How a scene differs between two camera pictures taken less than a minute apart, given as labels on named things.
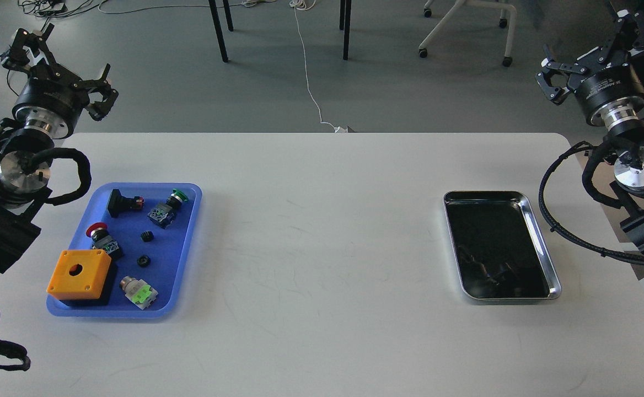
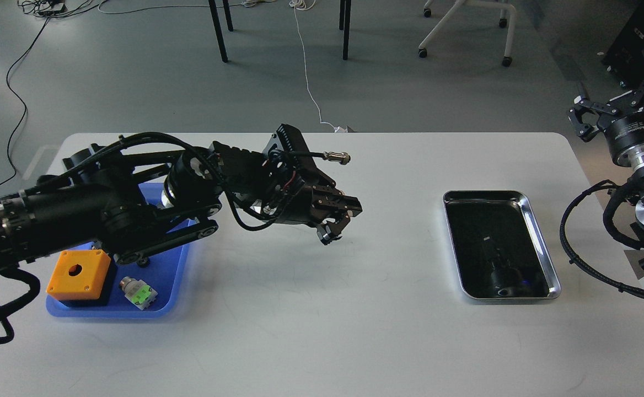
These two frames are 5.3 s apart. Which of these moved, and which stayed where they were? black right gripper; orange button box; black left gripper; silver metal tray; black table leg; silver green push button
Moved: black left gripper; black right gripper
Stayed: silver metal tray; black table leg; orange button box; silver green push button
